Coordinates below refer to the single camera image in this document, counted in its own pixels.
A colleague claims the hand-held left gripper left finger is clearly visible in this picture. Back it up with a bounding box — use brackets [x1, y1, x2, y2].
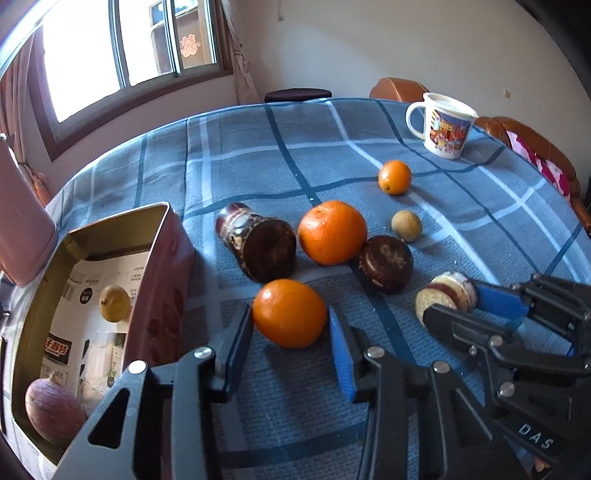
[54, 302, 254, 480]

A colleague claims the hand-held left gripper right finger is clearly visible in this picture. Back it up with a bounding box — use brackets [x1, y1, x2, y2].
[327, 305, 536, 480]

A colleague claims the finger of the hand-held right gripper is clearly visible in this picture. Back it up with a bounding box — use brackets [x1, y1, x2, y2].
[475, 272, 591, 346]
[424, 305, 591, 403]

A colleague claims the striped round cake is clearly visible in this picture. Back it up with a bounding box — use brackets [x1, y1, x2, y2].
[414, 271, 478, 329]

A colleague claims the medium orange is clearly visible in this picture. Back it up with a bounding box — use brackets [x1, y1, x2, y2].
[252, 278, 328, 349]

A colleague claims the red metal tin box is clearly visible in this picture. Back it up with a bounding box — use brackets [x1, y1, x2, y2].
[10, 202, 197, 467]

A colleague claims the brown longan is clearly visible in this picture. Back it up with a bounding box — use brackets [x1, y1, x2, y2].
[391, 210, 423, 243]

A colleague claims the large orange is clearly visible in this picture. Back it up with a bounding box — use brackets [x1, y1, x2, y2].
[298, 200, 369, 266]

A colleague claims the yellow round fruit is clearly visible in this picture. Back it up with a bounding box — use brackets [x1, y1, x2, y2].
[99, 285, 131, 324]

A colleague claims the pink patterned cloth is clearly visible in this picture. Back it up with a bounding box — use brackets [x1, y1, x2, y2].
[505, 130, 573, 197]

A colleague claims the printed paper liner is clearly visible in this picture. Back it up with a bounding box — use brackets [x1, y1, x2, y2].
[39, 251, 160, 416]

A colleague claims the small orange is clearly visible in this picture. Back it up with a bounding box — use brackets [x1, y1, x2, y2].
[378, 160, 413, 195]

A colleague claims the white cartoon print mug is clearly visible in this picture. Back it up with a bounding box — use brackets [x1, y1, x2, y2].
[406, 92, 479, 160]

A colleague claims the blue plaid tablecloth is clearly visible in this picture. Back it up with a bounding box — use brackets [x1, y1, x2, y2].
[0, 97, 591, 480]

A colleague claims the purple oval fruit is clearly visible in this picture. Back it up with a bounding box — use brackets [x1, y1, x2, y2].
[24, 376, 88, 448]

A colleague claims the pink electric kettle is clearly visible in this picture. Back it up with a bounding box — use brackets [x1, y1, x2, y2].
[0, 143, 58, 288]

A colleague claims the dark round stool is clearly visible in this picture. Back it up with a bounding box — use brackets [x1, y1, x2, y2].
[264, 88, 333, 103]

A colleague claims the pink curtain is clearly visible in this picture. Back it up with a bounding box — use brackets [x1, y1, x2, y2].
[221, 0, 259, 107]
[0, 34, 54, 208]

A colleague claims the brown framed sliding window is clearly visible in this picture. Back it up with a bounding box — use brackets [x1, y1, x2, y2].
[28, 0, 234, 160]

